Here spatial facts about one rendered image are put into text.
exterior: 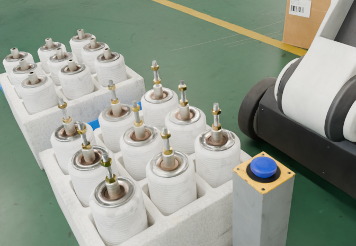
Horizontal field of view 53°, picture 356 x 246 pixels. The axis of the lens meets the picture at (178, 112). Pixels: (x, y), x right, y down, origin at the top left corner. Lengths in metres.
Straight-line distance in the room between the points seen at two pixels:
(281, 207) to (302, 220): 0.33
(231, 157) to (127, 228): 0.24
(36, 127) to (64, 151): 0.29
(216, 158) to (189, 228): 0.14
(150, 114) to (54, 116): 0.33
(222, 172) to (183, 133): 0.13
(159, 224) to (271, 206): 0.22
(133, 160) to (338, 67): 0.44
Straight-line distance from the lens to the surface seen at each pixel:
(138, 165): 0.77
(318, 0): 1.68
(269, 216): 0.60
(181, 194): 0.69
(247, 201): 0.60
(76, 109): 1.11
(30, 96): 1.09
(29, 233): 1.01
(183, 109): 0.80
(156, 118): 0.89
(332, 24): 0.78
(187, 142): 0.81
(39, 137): 1.11
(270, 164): 0.57
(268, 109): 0.99
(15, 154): 1.29
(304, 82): 0.73
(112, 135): 0.85
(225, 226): 0.80
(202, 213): 0.72
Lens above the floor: 0.71
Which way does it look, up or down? 34 degrees down
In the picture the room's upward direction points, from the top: 6 degrees counter-clockwise
